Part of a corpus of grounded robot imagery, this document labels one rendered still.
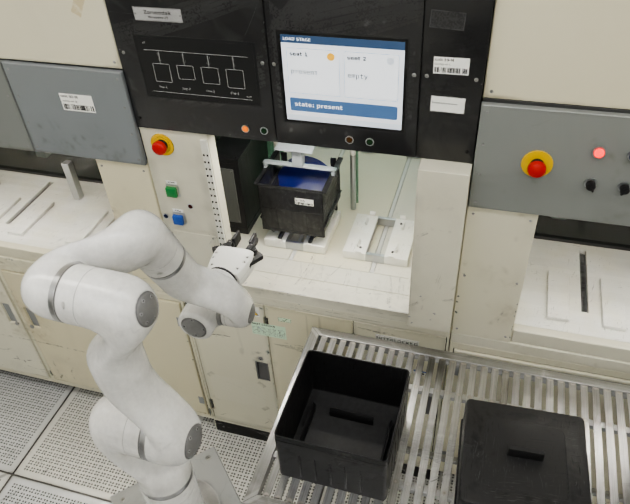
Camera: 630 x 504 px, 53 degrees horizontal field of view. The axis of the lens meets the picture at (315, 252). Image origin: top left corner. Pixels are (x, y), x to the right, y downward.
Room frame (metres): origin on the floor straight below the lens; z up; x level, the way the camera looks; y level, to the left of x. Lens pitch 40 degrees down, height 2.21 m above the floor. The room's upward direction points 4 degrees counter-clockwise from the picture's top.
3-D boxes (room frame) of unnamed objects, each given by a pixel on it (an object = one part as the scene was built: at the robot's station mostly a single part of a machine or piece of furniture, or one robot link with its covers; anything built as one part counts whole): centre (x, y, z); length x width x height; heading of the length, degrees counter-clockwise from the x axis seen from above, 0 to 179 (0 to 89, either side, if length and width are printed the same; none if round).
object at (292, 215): (1.70, 0.03, 1.06); 0.24 x 0.20 x 0.32; 71
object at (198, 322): (1.03, 0.26, 1.19); 0.13 x 0.09 x 0.08; 161
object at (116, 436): (0.77, 0.39, 1.07); 0.19 x 0.12 x 0.24; 69
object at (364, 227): (1.61, -0.22, 0.89); 0.22 x 0.21 x 0.04; 161
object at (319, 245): (1.69, 0.03, 0.89); 0.22 x 0.21 x 0.04; 161
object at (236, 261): (1.17, 0.21, 1.19); 0.11 x 0.10 x 0.07; 161
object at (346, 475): (0.94, -0.05, 0.85); 0.28 x 0.28 x 0.17; 70
